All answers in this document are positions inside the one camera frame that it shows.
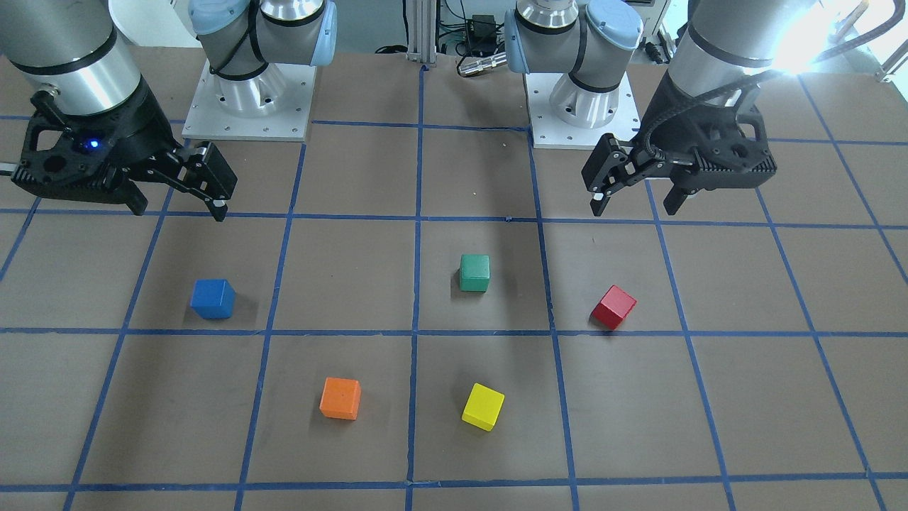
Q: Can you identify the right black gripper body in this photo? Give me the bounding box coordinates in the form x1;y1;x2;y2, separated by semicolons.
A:
67;78;178;185

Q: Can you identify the aluminium frame post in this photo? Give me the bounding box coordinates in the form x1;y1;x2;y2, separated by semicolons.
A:
404;0;440;67

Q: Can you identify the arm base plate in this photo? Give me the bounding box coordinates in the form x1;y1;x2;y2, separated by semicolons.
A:
524;72;640;150
182;63;318;143

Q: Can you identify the green wooden block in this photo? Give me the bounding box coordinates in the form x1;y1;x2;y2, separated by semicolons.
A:
458;253;491;293

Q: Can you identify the yellow wooden block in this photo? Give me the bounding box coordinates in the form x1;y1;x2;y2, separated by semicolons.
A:
461;383;506;432

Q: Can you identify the blue wooden block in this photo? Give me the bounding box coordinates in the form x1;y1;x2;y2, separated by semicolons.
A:
190;279;236;319

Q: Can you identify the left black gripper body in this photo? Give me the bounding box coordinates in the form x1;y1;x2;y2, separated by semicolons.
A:
642;72;758;170

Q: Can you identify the black power adapter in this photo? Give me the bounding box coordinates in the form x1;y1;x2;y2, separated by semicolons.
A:
466;14;497;45

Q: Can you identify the red wooden block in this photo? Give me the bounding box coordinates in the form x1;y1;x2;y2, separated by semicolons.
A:
590;285;638;330

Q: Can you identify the orange wooden block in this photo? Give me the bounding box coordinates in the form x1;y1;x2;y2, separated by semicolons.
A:
319;376;361;421

